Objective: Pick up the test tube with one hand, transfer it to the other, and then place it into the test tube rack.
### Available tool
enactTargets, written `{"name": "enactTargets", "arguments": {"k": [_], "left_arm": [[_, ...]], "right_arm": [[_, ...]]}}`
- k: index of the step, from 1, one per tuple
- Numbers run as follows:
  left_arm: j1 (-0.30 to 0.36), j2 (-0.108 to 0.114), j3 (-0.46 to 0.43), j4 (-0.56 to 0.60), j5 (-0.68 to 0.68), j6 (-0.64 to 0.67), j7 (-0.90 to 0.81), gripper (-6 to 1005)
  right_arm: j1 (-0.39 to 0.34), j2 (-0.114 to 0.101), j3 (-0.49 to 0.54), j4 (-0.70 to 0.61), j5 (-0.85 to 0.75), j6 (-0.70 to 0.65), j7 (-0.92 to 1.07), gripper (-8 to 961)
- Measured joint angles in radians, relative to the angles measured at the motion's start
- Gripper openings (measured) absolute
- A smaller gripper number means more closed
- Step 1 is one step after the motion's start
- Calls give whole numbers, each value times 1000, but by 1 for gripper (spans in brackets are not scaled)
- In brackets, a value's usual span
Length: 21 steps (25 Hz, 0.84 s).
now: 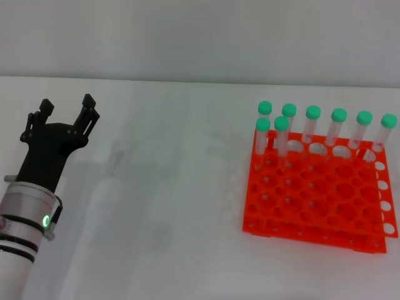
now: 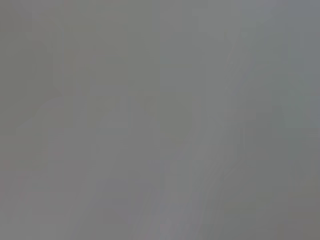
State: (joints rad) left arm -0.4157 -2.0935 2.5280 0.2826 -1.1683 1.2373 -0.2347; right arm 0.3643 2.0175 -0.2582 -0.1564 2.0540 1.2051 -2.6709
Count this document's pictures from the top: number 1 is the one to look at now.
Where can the clear test tube green cap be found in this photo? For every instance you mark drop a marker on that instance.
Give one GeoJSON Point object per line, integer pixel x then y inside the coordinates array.
{"type": "Point", "coordinates": [263, 124]}
{"type": "Point", "coordinates": [281, 123]}
{"type": "Point", "coordinates": [389, 121]}
{"type": "Point", "coordinates": [364, 117]}
{"type": "Point", "coordinates": [289, 109]}
{"type": "Point", "coordinates": [339, 115]}
{"type": "Point", "coordinates": [313, 112]}
{"type": "Point", "coordinates": [265, 107]}

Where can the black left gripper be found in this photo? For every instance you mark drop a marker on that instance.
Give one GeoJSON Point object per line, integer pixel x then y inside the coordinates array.
{"type": "Point", "coordinates": [47, 156]}

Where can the orange test tube rack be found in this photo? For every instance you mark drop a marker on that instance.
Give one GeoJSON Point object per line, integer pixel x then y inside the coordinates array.
{"type": "Point", "coordinates": [312, 197]}

